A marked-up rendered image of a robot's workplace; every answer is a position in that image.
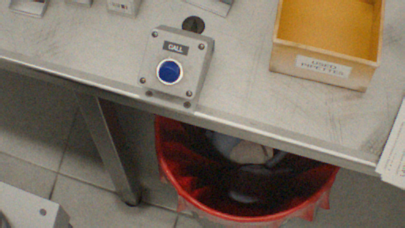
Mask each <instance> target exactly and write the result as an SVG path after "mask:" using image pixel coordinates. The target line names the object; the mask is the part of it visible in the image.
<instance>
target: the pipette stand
mask: <svg viewBox="0 0 405 228"><path fill-rule="evenodd" d="M184 1H185V2H189V3H192V4H194V5H195V6H199V7H202V8H203V9H205V10H209V11H211V12H212V13H217V14H219V15H221V16H223V17H226V16H227V14H228V13H229V11H230V8H231V7H232V5H233V3H234V1H235V0H184Z"/></svg>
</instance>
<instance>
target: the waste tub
mask: <svg viewBox="0 0 405 228"><path fill-rule="evenodd" d="M385 3H386V0H279V1H278V9H277V13H276V19H275V23H274V31H273V34H272V42H273V47H272V50H271V60H270V64H269V67H268V70H269V71H272V72H275V73H279V74H285V75H289V76H292V77H295V78H303V79H308V80H311V81H314V82H320V83H323V84H327V85H331V86H337V87H343V88H346V89H352V90H355V91H358V92H361V93H365V92H366V90H367V88H368V86H369V83H370V81H371V80H372V77H373V75H374V74H375V72H376V69H377V68H378V67H380V58H381V50H382V42H383V34H384V31H383V30H384V15H385Z"/></svg>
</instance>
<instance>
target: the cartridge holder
mask: <svg viewBox="0 0 405 228"><path fill-rule="evenodd" d="M49 1H50V0H11V2H10V4H9V11H13V12H14V13H16V12H17V13H22V14H26V15H29V16H32V17H38V18H42V17H43V15H44V11H45V9H46V8H47V5H48V3H49Z"/></svg>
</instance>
